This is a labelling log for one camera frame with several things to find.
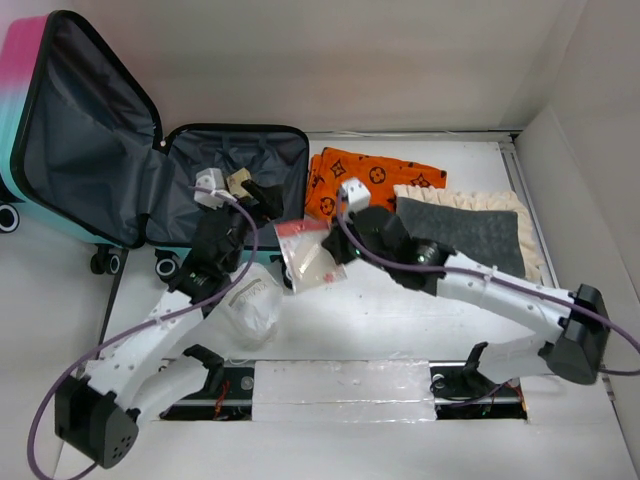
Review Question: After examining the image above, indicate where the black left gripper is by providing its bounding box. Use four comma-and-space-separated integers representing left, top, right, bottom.
201, 180, 281, 273

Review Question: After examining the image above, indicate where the small beige box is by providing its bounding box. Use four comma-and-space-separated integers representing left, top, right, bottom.
226, 168, 251, 198

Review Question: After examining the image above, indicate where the red-top clear zip bag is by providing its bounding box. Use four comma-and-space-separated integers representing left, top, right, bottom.
274, 219, 347, 294

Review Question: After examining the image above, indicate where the orange patterned towel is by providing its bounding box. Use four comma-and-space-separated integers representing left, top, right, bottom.
304, 147, 448, 221

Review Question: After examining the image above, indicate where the white drawstring pouch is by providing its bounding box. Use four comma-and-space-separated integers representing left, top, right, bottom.
202, 263, 284, 350

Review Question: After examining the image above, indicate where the grey cream frilled cushion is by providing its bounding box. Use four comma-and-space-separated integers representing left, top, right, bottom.
394, 185, 544, 283

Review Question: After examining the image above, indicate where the pink teal kids suitcase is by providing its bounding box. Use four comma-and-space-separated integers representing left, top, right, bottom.
1, 10, 310, 279

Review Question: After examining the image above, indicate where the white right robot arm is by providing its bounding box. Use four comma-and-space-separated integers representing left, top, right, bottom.
321, 207, 610, 394

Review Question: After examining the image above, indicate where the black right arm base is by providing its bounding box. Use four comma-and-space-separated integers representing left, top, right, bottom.
430, 363, 528, 421

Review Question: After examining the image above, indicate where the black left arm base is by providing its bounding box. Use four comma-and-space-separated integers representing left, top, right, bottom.
160, 362, 255, 422

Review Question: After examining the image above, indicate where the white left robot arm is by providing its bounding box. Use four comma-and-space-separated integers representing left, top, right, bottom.
50, 177, 284, 469

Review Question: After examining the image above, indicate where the white foam cover panel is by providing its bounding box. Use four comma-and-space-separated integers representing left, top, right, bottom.
252, 360, 436, 424

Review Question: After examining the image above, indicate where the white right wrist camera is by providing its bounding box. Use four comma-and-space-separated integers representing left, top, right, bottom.
338, 177, 371, 218

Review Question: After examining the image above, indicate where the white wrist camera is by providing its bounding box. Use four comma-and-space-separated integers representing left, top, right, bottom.
194, 168, 228, 210
338, 177, 371, 218

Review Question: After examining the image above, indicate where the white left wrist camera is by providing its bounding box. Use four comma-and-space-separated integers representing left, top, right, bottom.
194, 168, 228, 210

